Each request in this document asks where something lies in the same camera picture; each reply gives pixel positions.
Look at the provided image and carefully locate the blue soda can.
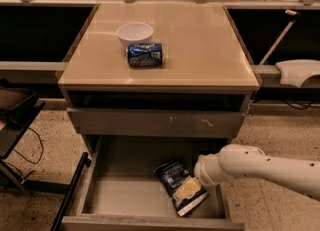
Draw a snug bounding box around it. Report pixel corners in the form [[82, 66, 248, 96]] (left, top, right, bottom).
[[126, 43, 163, 68]]

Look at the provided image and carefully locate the blue chip bag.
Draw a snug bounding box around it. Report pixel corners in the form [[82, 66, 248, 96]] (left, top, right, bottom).
[[154, 159, 208, 217]]

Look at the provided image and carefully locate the open middle drawer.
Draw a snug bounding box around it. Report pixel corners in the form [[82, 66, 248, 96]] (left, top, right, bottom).
[[62, 136, 245, 231]]

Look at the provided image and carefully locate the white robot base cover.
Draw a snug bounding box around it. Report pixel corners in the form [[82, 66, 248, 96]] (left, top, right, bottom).
[[276, 59, 320, 88]]

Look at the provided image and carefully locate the grey drawer cabinet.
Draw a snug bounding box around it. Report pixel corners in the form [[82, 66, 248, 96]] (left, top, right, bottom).
[[57, 2, 261, 231]]

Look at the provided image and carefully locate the white bowl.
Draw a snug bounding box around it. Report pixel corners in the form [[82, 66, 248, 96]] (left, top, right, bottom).
[[116, 22, 153, 47]]

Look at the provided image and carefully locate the closed upper drawer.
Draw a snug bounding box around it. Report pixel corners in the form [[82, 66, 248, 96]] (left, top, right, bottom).
[[67, 108, 245, 138]]

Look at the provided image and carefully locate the black cart at left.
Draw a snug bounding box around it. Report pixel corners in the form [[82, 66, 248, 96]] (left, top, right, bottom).
[[0, 78, 92, 231]]

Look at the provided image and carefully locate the black cable on floor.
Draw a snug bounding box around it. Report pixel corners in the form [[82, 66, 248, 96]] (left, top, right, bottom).
[[3, 126, 45, 183]]

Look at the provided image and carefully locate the white rod with cap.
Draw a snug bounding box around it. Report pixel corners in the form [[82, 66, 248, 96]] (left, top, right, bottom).
[[259, 9, 301, 65]]

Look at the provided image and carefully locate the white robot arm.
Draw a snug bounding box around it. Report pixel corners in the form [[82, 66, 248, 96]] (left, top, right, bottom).
[[174, 144, 320, 200]]

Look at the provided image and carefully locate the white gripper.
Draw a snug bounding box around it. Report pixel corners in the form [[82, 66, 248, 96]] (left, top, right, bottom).
[[173, 154, 220, 200]]

